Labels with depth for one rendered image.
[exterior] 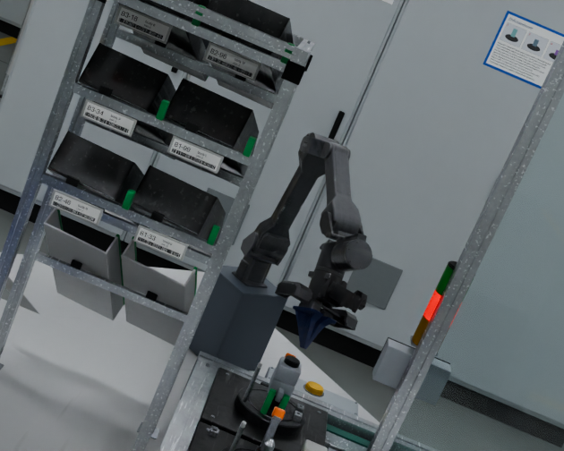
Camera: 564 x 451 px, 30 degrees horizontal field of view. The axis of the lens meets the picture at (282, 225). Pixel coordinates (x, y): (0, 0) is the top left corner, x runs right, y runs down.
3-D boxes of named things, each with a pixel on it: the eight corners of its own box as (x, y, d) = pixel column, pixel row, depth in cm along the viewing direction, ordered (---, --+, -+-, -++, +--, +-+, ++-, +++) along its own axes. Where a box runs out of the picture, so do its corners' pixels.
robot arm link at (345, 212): (299, 142, 224) (323, 111, 217) (333, 153, 228) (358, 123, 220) (303, 252, 207) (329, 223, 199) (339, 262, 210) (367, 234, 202)
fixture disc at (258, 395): (239, 386, 208) (243, 377, 208) (303, 412, 209) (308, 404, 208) (230, 415, 195) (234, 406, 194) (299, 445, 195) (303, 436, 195)
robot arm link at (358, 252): (321, 212, 205) (350, 204, 194) (357, 223, 208) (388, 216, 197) (310, 268, 203) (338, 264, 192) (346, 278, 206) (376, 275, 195)
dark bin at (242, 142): (187, 162, 200) (205, 128, 201) (248, 191, 198) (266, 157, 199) (162, 116, 173) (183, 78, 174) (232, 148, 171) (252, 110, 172)
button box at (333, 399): (259, 388, 228) (269, 364, 226) (347, 426, 228) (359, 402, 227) (255, 402, 221) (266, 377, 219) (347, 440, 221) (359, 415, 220)
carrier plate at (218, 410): (216, 375, 214) (219, 366, 213) (324, 420, 214) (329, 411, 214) (197, 426, 191) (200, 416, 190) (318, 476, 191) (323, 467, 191)
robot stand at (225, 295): (224, 340, 255) (254, 268, 250) (256, 371, 246) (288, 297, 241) (178, 338, 246) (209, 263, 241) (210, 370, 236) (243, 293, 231)
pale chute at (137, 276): (125, 321, 211) (136, 303, 213) (183, 350, 209) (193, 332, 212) (120, 255, 187) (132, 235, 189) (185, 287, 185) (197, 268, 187)
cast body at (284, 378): (269, 379, 203) (284, 348, 202) (291, 387, 203) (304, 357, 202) (266, 397, 195) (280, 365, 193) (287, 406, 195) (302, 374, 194)
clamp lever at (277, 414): (258, 446, 182) (274, 405, 183) (269, 451, 183) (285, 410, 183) (259, 449, 179) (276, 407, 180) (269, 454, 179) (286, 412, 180)
